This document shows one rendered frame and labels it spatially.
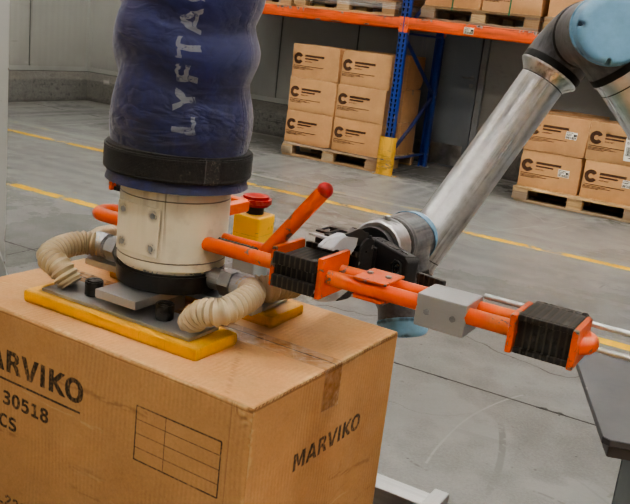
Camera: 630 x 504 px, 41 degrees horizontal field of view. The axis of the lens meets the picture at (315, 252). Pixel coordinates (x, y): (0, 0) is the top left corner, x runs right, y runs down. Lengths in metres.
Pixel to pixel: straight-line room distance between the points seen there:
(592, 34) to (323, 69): 7.92
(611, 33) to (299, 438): 0.81
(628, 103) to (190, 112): 0.73
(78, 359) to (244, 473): 0.31
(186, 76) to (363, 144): 7.93
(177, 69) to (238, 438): 0.51
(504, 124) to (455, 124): 8.41
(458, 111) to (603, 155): 2.27
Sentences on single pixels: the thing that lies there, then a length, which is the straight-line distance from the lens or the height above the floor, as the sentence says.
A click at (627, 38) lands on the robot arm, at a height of 1.45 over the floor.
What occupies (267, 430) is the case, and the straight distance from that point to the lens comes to 1.11.
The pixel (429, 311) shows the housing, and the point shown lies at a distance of 1.11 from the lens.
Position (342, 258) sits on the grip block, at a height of 1.10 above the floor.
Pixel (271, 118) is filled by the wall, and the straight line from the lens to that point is 11.04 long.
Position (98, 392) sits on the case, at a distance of 1.24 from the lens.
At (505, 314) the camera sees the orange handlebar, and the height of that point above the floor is 1.08.
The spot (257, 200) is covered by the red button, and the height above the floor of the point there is 1.03.
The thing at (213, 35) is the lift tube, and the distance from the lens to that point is 1.21.
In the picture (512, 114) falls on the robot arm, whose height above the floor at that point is 1.30.
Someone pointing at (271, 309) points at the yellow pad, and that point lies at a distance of 1.36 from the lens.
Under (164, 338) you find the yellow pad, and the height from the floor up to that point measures 0.97.
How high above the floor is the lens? 1.41
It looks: 15 degrees down
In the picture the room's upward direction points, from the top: 7 degrees clockwise
